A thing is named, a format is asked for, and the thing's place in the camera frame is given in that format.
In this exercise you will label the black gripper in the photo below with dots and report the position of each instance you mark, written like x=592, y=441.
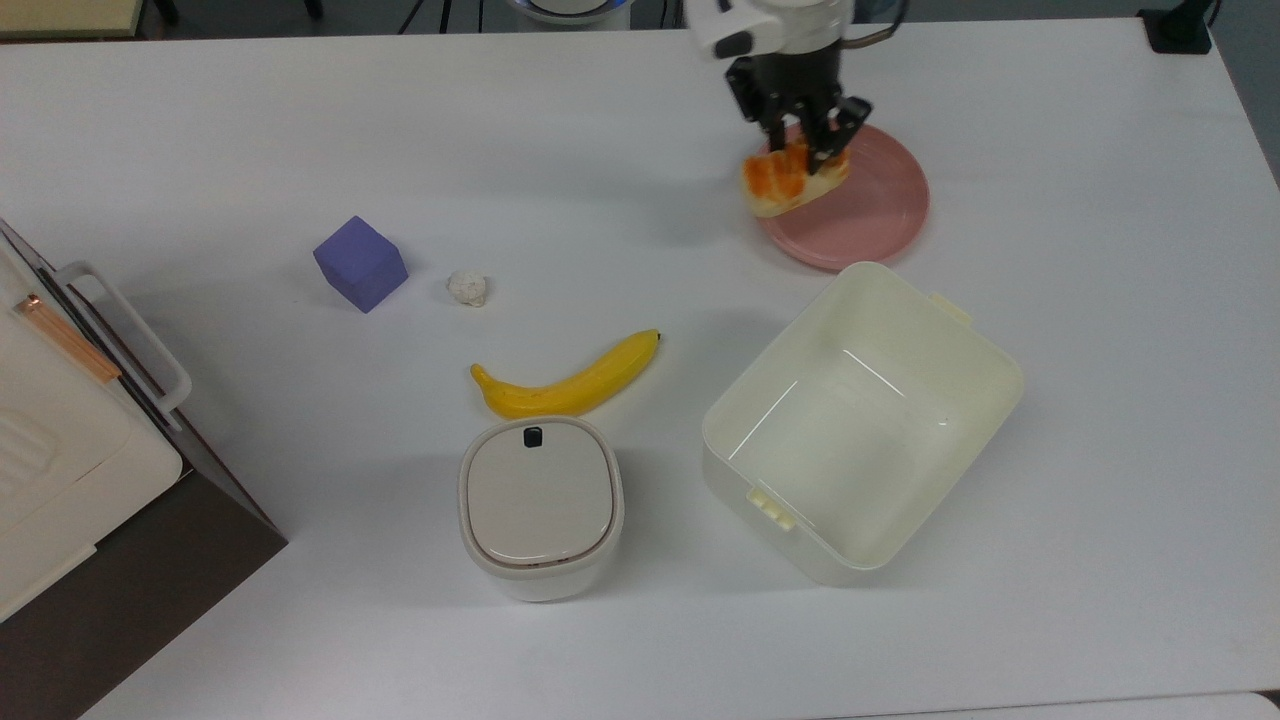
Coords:
x=790, y=85

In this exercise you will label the orange glazed bread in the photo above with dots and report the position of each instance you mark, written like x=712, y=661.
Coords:
x=785, y=185

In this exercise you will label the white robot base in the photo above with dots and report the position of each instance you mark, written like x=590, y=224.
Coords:
x=570, y=8

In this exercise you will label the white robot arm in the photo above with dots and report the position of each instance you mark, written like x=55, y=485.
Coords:
x=770, y=22

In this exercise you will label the pink plate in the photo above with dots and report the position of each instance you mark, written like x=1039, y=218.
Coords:
x=870, y=210

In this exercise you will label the cream plastic bin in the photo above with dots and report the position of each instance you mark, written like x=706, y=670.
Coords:
x=860, y=430

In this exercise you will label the yellow banana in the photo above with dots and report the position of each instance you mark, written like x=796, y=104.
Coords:
x=570, y=385

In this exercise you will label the small white crumb lump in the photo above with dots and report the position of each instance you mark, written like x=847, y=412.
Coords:
x=467, y=288

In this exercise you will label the black table clamp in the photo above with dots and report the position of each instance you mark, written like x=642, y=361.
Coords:
x=1178, y=25

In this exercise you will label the beige lidded trash can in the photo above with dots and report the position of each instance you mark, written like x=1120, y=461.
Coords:
x=540, y=500

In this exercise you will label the purple cube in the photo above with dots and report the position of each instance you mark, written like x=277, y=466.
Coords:
x=360, y=265

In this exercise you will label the yellow wooden table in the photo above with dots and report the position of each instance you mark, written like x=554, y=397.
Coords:
x=65, y=15

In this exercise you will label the cream cabinet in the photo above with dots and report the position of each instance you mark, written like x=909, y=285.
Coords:
x=60, y=470

